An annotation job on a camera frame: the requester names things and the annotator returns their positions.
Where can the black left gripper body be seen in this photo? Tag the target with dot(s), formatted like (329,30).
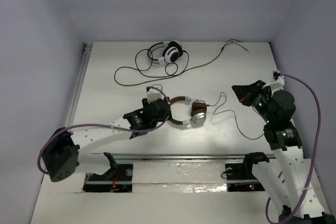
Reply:
(163,109)

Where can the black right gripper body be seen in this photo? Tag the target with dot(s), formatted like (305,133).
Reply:
(260,99)

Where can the brown silver headphones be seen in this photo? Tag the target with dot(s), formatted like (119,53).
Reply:
(198,112)

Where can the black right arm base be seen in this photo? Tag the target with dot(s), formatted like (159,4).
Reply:
(239,175)

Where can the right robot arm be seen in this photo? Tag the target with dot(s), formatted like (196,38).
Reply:
(291,193)

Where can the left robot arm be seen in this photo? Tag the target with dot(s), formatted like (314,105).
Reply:
(60,156)

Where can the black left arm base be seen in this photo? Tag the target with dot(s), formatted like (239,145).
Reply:
(116,179)

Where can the white black headphones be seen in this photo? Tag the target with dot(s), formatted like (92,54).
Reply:
(172,51)

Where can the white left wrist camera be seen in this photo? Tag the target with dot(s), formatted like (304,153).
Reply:
(154,93)

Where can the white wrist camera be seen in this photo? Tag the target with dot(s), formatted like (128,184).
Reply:
(154,93)
(275,81)

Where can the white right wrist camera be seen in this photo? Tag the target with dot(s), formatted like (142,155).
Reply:
(275,81)

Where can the aluminium rail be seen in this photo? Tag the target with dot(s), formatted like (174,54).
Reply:
(147,157)

